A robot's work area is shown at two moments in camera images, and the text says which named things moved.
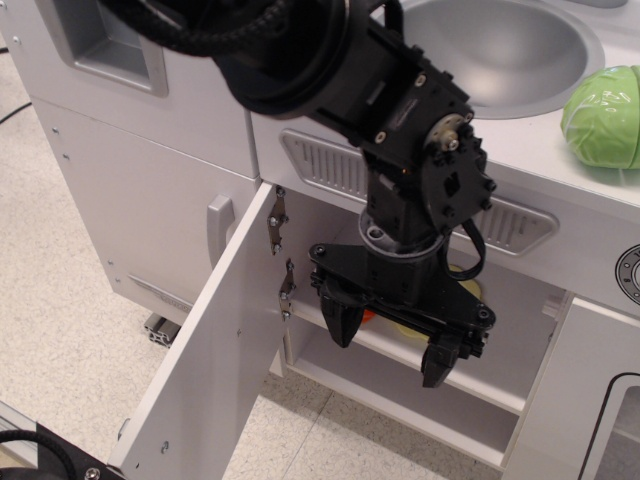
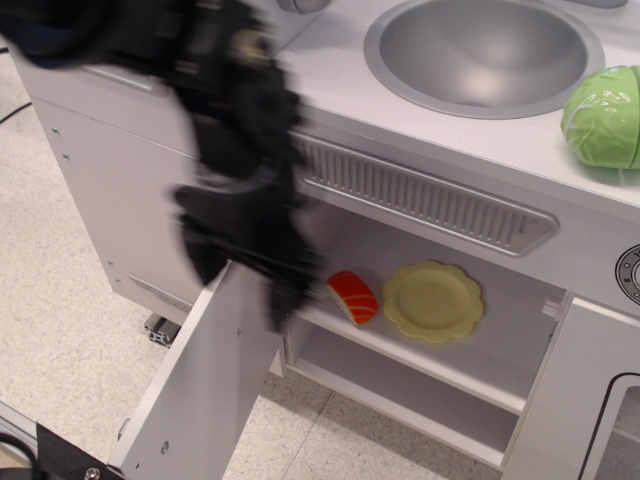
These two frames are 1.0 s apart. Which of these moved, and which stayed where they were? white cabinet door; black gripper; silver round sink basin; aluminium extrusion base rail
Moved: black gripper
Stayed: silver round sink basin; white cabinet door; aluminium extrusion base rail
